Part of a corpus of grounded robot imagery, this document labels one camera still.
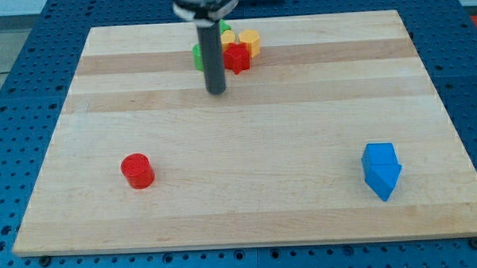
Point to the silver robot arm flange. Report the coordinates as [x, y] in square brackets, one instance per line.
[204, 13]

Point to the red star block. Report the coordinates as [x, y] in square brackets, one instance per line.
[237, 58]

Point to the green cylinder block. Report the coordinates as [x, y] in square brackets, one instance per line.
[197, 57]

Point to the light wooden board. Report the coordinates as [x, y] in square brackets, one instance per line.
[273, 161]

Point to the yellow heart block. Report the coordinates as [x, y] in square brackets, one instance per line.
[228, 37]

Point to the yellow hexagon block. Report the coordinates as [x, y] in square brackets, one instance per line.
[252, 40]

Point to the red cylinder block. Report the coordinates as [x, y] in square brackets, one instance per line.
[137, 171]

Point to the green block behind rod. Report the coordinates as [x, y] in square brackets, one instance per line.
[223, 26]

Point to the blue triangular prism block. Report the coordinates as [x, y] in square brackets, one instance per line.
[382, 179]

